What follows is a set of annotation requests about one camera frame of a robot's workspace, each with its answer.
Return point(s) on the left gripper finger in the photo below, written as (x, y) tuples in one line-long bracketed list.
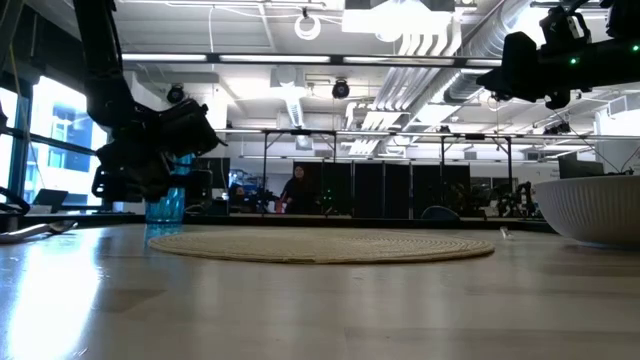
[(111, 185), (200, 187)]

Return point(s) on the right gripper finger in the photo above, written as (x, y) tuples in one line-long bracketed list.
[(492, 82)]

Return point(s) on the blue translucent plastic cup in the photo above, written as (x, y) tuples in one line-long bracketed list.
[(167, 207)]

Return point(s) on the white ribbed bowl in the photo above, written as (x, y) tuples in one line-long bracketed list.
[(590, 210)]

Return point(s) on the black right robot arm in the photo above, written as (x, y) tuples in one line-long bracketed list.
[(610, 65)]

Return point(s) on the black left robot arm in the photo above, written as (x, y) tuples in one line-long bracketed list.
[(100, 50)]

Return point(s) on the black computer monitor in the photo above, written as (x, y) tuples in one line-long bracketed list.
[(580, 167), (221, 167)]

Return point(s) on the person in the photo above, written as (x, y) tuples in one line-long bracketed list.
[(239, 192), (300, 192)]

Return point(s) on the open dark laptop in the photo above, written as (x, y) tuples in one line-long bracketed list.
[(50, 199)]

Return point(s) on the background robot arms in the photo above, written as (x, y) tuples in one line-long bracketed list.
[(522, 197)]

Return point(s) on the overhead beam with light strips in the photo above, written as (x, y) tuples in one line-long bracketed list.
[(215, 58)]

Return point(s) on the round woven straw placemat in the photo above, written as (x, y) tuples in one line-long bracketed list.
[(320, 245)]

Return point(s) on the dark chair back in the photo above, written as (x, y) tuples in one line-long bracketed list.
[(440, 214)]

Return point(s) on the silver ventilation duct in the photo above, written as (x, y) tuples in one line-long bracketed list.
[(480, 45)]

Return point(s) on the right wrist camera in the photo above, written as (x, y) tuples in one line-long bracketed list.
[(562, 30)]

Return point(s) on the window with dark frame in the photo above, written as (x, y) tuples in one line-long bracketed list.
[(22, 150)]

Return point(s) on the black diagonal frame strut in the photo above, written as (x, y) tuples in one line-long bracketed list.
[(15, 200)]

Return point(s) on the black table frame rails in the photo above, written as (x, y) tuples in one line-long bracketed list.
[(350, 220)]

